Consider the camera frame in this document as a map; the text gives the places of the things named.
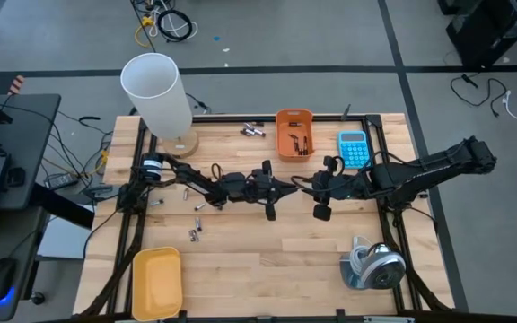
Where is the black coiled floor cable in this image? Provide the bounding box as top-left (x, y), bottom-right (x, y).
top-left (156, 8), bottom-right (195, 44)

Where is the white box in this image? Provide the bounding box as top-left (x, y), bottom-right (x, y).
top-left (38, 214), bottom-right (96, 261)

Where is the yellow cable by table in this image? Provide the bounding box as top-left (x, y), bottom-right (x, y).
top-left (42, 148), bottom-right (110, 179)

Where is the black side desk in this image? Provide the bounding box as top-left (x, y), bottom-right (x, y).
top-left (0, 92), bottom-right (62, 322)

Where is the white cylinder table lamp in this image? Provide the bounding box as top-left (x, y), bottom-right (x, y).
top-left (119, 52), bottom-right (200, 158)

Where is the black computer mouse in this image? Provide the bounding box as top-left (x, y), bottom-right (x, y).
top-left (0, 257), bottom-right (17, 302)

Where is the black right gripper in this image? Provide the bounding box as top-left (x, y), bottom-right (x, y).
top-left (298, 154), bottom-right (347, 223)

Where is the orange plastic bin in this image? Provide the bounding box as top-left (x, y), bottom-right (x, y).
top-left (275, 108), bottom-right (315, 163)

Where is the yellow floor cable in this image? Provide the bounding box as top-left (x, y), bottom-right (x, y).
top-left (134, 14), bottom-right (157, 49)

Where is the black slanted panel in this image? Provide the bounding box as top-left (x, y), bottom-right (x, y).
top-left (31, 183), bottom-right (96, 231)

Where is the yellow plastic bin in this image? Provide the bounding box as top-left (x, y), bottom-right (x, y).
top-left (131, 246), bottom-right (184, 322)

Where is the black aluminium table frame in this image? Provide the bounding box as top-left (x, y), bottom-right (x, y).
top-left (78, 113), bottom-right (456, 323)

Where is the black computer tower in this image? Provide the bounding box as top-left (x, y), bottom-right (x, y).
top-left (445, 0), bottom-right (517, 68)

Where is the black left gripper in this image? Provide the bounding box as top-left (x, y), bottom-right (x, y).
top-left (248, 159), bottom-right (300, 223)

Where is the black round desk object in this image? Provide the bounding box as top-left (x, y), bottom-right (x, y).
top-left (6, 166), bottom-right (27, 188)

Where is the orange black striped block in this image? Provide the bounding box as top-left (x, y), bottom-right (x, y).
top-left (7, 74), bottom-right (27, 96)

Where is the blue calculator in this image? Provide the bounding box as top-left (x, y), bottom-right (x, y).
top-left (337, 130), bottom-right (372, 170)

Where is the white coiled cable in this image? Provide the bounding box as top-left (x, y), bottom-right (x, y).
top-left (349, 236), bottom-right (375, 275)

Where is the black power adapter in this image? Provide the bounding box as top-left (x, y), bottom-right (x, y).
top-left (45, 173), bottom-right (79, 190)

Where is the grey round device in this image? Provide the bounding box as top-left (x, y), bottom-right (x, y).
top-left (339, 241), bottom-right (407, 291)

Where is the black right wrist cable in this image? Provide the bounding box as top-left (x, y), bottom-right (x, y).
top-left (290, 154), bottom-right (345, 186)

